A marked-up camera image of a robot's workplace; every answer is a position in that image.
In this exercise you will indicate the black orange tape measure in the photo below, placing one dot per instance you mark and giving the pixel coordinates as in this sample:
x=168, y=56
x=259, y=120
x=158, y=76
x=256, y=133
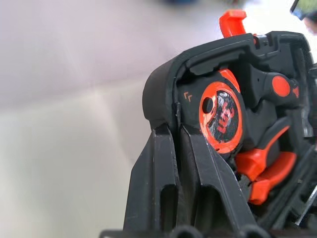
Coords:
x=223, y=116

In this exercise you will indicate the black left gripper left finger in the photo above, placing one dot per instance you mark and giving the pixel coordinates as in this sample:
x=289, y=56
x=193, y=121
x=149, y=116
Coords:
x=151, y=188

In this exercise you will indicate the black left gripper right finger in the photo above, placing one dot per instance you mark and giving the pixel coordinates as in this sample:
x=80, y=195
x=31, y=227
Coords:
x=213, y=188

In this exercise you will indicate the black plastic tool case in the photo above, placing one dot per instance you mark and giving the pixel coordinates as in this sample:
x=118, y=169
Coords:
x=158, y=94

